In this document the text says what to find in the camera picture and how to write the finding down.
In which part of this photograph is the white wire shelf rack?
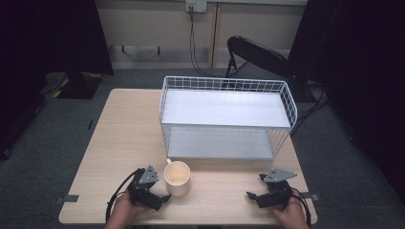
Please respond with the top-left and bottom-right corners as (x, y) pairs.
(159, 75), (299, 161)

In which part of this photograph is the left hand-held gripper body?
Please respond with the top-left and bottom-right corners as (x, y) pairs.
(127, 164), (163, 212)

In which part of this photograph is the black folding chair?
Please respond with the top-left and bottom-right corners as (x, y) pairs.
(224, 35), (298, 88)

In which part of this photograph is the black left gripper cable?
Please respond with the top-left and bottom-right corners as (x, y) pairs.
(105, 168), (145, 224)

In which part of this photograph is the grey tape strip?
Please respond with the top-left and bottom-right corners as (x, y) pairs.
(300, 191), (321, 202)
(53, 194), (80, 205)

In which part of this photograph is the white wall socket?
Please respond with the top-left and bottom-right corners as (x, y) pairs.
(185, 0), (208, 14)

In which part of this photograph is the cream white mug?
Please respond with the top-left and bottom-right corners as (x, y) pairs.
(162, 157), (192, 198)

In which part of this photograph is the black wall socket cable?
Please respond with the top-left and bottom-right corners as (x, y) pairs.
(188, 6), (221, 78)

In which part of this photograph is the black floor cable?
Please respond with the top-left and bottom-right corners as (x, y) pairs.
(288, 84), (330, 137)

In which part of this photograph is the person's right hand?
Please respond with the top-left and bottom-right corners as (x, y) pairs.
(271, 188), (310, 229)

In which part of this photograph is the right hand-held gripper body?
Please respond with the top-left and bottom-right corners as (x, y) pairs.
(255, 168), (299, 211)

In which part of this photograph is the person's left hand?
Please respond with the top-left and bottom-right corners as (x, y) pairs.
(105, 190), (151, 229)

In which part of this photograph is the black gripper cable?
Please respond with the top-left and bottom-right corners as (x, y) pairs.
(289, 193), (312, 227)
(105, 168), (145, 224)

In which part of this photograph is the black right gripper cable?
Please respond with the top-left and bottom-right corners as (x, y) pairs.
(289, 193), (312, 227)

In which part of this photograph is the black curtain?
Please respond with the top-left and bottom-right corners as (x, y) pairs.
(287, 0), (405, 204)
(0, 0), (115, 160)

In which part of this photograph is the dark stand base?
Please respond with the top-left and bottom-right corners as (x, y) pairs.
(39, 71), (103, 100)

